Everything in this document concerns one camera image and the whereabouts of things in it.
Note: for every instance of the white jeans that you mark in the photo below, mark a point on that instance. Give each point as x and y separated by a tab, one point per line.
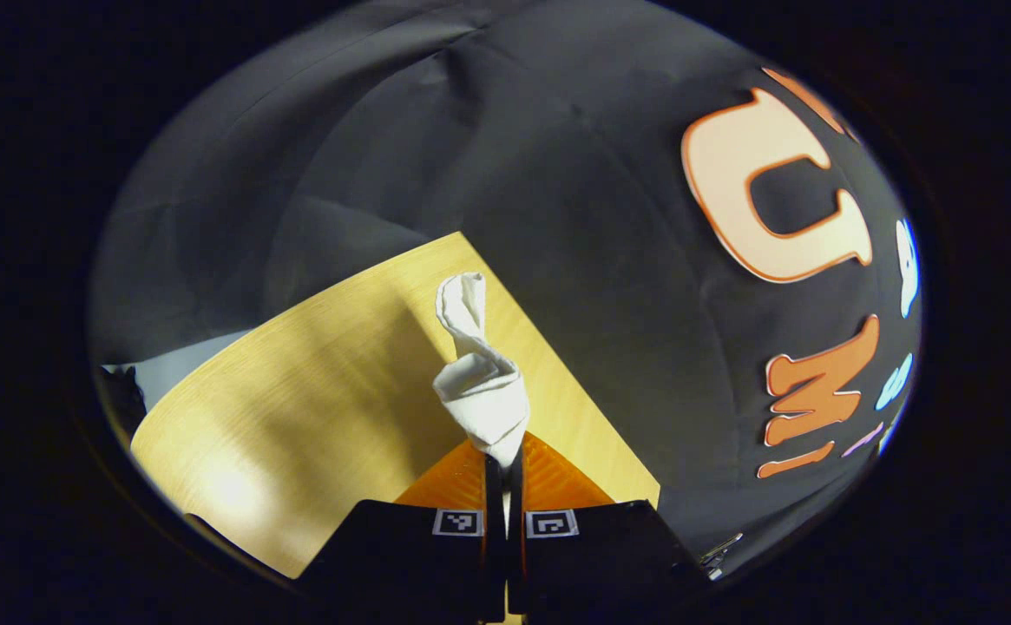
483	391

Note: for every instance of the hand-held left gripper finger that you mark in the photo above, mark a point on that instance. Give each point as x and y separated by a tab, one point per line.
494	529
515	538

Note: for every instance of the small metal clip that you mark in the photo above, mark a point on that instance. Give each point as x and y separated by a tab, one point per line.
720	552

